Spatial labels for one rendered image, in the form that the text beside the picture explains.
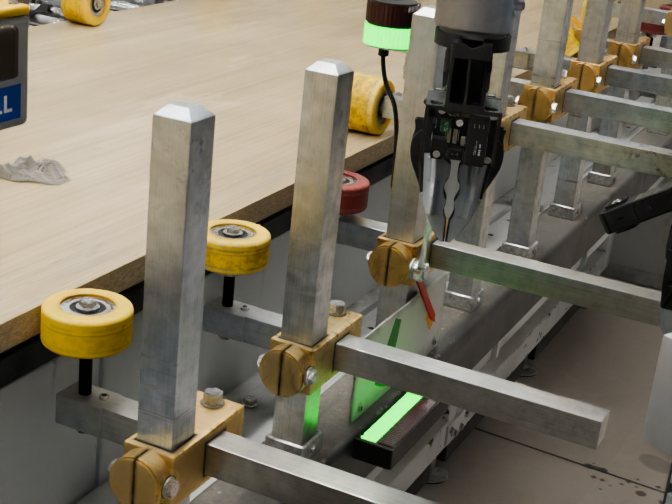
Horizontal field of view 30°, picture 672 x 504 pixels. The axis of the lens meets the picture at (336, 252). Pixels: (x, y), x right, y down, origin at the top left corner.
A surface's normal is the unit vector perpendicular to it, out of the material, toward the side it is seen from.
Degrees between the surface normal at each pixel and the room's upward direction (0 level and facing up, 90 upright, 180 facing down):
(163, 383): 90
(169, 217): 90
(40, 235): 0
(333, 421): 0
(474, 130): 90
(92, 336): 90
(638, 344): 0
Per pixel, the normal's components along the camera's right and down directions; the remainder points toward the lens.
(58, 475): 0.89, 0.24
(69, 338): -0.15, 0.33
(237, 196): 0.10, -0.93
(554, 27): -0.44, 0.27
